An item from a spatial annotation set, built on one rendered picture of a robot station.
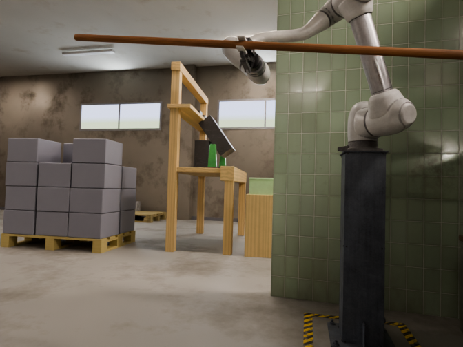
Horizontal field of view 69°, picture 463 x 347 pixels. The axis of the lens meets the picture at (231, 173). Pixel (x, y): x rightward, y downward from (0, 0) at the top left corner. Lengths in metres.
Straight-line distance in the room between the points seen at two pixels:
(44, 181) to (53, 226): 0.53
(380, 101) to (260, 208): 2.40
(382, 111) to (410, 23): 1.12
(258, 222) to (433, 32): 2.43
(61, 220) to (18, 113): 6.77
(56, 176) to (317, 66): 3.16
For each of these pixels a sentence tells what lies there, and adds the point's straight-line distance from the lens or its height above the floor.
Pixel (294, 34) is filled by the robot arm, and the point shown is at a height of 1.56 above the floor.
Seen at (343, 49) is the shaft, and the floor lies 1.29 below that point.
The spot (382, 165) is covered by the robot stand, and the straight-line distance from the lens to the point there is 1.90.
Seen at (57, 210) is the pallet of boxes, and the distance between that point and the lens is 4.43.
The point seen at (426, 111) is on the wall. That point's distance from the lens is 2.62.
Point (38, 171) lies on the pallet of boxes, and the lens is 4.63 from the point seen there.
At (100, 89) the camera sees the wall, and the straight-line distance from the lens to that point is 9.46.
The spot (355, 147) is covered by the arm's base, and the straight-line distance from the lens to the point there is 1.92.
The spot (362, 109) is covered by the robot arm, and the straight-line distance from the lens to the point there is 1.94.
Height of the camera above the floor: 0.79
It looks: 2 degrees up
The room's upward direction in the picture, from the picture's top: 2 degrees clockwise
